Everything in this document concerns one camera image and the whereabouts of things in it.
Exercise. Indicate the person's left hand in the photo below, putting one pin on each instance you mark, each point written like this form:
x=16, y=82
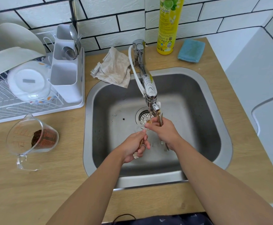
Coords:
x=130, y=147

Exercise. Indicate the person's right hand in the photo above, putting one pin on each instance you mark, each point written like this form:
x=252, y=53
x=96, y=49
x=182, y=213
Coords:
x=167, y=134

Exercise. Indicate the long silver spoon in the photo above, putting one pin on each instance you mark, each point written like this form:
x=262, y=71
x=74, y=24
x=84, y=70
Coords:
x=166, y=147

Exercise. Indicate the person's right forearm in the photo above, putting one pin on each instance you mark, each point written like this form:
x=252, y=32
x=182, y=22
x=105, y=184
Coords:
x=223, y=189

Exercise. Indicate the person's left forearm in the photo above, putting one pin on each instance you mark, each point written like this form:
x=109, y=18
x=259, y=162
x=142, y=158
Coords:
x=89, y=196

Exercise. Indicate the white dish rack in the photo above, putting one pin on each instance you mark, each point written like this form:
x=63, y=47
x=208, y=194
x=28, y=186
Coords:
x=64, y=108

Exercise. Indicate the beige rag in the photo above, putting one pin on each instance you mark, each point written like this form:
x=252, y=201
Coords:
x=114, y=66

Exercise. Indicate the yellow dish soap bottle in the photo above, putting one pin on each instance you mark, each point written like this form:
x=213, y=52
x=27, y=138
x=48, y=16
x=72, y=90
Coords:
x=168, y=25

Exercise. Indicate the steel sink drain strainer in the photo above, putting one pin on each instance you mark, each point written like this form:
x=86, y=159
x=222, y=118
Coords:
x=142, y=115

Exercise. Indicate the stainless steel sink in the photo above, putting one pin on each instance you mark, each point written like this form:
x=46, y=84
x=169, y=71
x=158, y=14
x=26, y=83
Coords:
x=197, y=100

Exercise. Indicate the navy patterned shorts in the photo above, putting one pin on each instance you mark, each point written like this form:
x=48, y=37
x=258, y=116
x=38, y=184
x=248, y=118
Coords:
x=164, y=220

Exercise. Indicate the white cutlery holder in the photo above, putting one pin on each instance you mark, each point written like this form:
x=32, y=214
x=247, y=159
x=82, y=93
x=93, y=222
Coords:
x=66, y=91

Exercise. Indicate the blue sponge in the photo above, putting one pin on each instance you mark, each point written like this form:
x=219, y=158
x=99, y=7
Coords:
x=191, y=51

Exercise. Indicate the chrome faucet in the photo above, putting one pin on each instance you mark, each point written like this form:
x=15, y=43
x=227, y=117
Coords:
x=138, y=50

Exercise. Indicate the brown coffee grounds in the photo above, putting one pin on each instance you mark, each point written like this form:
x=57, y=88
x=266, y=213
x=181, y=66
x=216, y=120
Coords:
x=36, y=137

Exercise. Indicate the steel ladle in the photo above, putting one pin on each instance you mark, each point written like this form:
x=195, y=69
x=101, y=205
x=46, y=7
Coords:
x=68, y=53

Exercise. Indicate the clear measuring jug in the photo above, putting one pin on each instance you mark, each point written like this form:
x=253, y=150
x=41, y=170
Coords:
x=17, y=134

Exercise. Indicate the steel fork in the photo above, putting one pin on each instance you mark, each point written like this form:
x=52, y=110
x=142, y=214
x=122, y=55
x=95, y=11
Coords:
x=78, y=45

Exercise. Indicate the white floral print bowl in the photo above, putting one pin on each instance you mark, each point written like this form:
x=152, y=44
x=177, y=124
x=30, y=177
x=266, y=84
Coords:
x=28, y=92

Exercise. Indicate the white plate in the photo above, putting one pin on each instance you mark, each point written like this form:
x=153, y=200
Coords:
x=18, y=35

